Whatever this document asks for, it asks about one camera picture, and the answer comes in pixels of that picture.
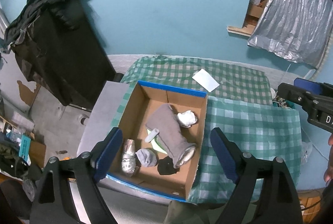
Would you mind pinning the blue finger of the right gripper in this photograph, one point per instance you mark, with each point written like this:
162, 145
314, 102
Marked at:
310, 86
295, 94

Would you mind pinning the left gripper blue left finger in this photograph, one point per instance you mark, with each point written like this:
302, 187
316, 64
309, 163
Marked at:
104, 153

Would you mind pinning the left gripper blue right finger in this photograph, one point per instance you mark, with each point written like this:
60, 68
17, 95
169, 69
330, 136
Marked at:
227, 154

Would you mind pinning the patterned white sock bundle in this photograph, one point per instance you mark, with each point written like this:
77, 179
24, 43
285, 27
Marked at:
128, 161

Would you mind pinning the grey sock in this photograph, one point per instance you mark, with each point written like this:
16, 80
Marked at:
147, 157

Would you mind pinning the light green cloth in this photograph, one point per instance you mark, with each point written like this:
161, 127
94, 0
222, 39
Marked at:
152, 138

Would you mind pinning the white blue striped plastic bundle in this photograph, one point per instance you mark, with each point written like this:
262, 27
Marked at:
186, 119

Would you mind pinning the black sock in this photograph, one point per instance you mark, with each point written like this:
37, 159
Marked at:
165, 166

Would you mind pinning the grey fleece mitten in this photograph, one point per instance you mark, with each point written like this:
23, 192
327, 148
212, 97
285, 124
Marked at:
170, 137

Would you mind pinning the white plastic bag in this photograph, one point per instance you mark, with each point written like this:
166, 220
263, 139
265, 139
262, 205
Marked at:
306, 152

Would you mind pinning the green checkered tablecloth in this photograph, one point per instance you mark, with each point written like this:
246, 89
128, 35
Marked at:
263, 130

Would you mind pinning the green beige checkered blanket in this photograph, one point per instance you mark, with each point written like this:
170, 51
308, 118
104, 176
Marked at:
218, 79

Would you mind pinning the silver foil curtain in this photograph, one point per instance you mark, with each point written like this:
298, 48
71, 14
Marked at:
295, 30

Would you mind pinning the blue cardboard box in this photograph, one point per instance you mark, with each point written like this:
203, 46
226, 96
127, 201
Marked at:
139, 102

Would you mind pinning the teal book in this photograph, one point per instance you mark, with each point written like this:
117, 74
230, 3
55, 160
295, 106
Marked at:
24, 147

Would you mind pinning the wooden window ledge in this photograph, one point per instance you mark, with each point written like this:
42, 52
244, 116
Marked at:
245, 31

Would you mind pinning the white paper sheet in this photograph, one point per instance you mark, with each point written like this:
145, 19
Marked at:
203, 78

